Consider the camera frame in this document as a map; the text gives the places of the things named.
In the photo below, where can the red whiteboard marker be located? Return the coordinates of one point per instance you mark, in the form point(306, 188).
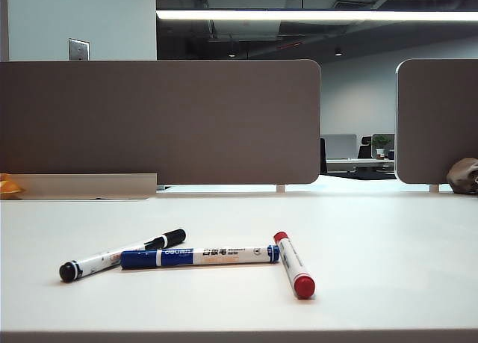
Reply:
point(295, 264)

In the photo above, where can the black whiteboard marker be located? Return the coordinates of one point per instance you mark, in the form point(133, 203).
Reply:
point(89, 264)

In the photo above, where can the blue whiteboard marker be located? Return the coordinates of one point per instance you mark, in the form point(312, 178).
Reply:
point(209, 255)

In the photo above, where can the wide brown desk divider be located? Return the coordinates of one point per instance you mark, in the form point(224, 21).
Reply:
point(149, 122)

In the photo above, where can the grey background desk screen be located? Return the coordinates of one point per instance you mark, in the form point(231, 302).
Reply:
point(340, 146)

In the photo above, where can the white background desk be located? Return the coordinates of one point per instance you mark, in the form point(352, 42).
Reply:
point(358, 164)

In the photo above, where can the black office chair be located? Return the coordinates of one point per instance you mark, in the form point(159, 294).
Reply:
point(364, 150)

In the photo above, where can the potted green plant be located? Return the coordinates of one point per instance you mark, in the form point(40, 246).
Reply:
point(381, 143)

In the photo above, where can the beige cardboard box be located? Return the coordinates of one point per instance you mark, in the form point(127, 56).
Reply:
point(89, 186)

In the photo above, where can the long ceiling light strip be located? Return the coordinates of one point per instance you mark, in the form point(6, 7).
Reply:
point(298, 15)

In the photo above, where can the narrow brown desk divider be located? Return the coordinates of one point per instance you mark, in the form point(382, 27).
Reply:
point(437, 122)

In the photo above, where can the brown crumpled lump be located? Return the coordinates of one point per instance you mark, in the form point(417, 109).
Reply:
point(461, 175)

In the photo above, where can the orange object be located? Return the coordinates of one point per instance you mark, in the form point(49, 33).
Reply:
point(9, 186)

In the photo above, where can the white divider foot bracket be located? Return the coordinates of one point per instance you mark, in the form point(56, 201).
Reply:
point(281, 188)
point(434, 188)

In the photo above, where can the metal wall plate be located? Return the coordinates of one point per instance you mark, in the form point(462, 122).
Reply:
point(78, 49)

